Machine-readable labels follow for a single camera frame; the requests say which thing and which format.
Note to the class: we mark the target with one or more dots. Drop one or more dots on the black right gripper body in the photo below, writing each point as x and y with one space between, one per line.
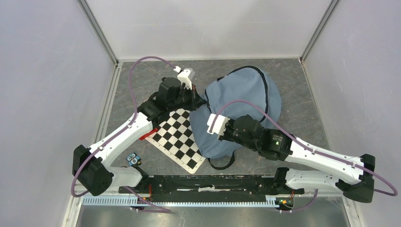
230 135

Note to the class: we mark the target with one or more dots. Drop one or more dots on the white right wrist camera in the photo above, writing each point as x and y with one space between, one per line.
218 125

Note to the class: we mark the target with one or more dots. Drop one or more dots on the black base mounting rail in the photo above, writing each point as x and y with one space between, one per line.
210 188

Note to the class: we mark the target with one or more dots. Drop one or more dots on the blue owl toy figure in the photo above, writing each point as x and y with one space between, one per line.
133 160

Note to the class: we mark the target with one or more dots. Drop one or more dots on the red window toy block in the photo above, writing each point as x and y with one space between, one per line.
148 134

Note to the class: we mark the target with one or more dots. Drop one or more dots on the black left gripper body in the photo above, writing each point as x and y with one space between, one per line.
185 99

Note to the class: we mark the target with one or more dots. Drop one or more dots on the black white chessboard mat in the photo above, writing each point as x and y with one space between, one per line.
175 139

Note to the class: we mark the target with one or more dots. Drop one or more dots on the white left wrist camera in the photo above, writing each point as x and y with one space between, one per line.
185 76

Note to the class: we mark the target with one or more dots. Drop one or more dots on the black cap marker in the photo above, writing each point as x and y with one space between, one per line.
194 92

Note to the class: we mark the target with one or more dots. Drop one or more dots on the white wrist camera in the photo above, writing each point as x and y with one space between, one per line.
185 76
218 125

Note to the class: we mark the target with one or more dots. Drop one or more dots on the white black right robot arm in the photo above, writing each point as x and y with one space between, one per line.
331 171

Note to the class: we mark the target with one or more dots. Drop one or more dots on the blue grey backpack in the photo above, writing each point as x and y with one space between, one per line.
232 96

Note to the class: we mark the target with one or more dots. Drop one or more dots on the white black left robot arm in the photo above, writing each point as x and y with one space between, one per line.
92 166

